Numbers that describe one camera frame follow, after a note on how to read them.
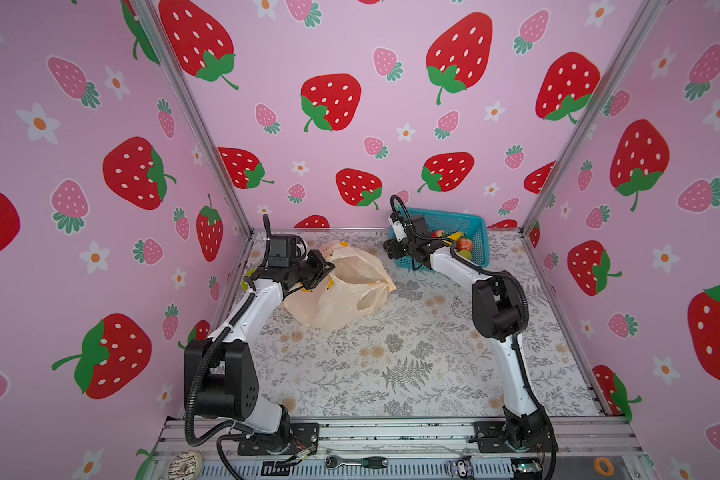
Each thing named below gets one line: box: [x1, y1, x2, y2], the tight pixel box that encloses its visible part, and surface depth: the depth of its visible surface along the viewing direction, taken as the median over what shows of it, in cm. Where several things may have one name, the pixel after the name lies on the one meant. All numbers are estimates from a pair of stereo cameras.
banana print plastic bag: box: [284, 242, 397, 330], surface depth 85 cm
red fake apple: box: [457, 238, 473, 252], surface depth 114 cm
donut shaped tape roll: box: [168, 449, 203, 480], surface depth 70 cm
